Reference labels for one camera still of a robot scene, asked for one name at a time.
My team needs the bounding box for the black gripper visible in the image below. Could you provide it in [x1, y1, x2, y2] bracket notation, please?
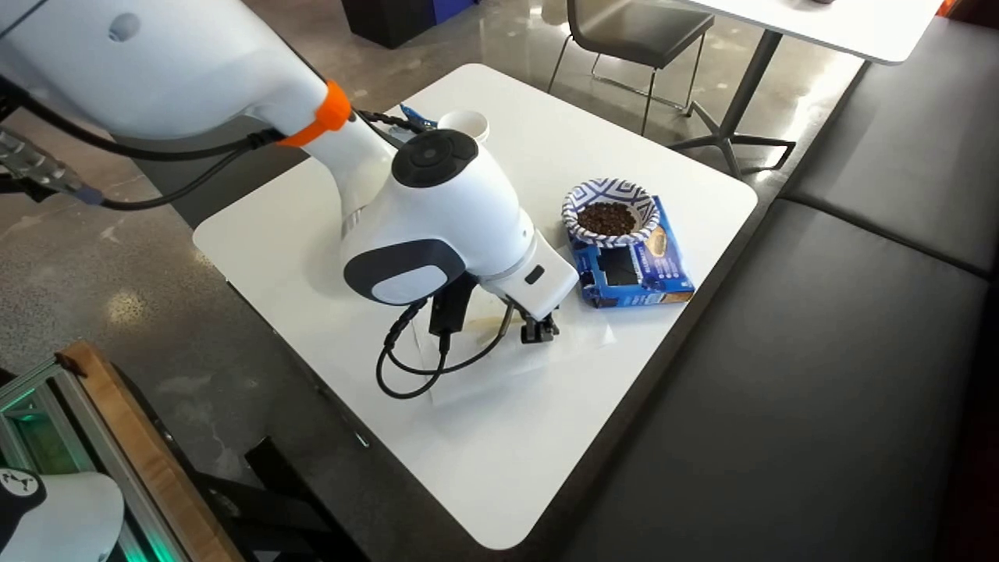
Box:
[522, 314, 559, 343]

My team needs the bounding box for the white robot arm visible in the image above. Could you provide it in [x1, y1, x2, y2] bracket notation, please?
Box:
[0, 0, 578, 341]

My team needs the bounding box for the blue patterned paper bowl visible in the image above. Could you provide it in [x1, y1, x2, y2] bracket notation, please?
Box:
[562, 178, 657, 251]

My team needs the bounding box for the patterned paper coffee cup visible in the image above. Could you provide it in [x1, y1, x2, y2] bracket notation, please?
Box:
[438, 108, 490, 139]

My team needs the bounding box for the blue cookie package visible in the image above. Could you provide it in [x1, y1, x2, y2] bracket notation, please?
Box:
[572, 200, 695, 306]

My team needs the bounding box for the small blue wrapper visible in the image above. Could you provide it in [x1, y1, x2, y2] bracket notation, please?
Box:
[398, 104, 438, 128]

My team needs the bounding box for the black chair in background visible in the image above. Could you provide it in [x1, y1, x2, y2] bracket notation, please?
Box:
[545, 0, 714, 105]

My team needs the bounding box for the black bench seat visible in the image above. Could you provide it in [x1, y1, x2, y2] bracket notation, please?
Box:
[555, 18, 999, 562]

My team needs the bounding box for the dark chair near table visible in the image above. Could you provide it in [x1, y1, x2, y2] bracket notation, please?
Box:
[125, 115, 307, 226]

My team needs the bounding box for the wooden framed cart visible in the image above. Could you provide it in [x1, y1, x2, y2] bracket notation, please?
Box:
[0, 343, 245, 562]

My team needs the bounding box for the white background table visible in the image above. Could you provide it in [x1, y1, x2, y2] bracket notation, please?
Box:
[681, 0, 942, 175]

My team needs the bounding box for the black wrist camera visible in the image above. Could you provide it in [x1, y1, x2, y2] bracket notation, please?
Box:
[431, 276, 476, 337]

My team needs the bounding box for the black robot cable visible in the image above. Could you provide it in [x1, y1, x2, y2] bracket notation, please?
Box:
[0, 87, 517, 402]

